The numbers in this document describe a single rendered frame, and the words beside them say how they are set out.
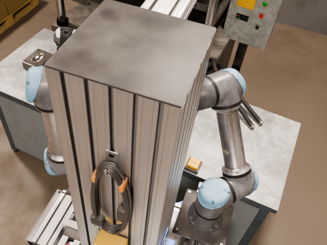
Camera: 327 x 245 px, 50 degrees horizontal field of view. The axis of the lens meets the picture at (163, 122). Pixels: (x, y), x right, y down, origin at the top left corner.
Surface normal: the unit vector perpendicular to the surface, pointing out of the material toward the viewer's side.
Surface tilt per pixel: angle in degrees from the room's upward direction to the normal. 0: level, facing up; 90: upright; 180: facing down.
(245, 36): 90
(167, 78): 0
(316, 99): 0
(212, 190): 7
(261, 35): 90
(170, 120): 90
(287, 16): 90
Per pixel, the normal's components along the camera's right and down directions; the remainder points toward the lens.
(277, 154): 0.09, -0.66
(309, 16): -0.32, 0.69
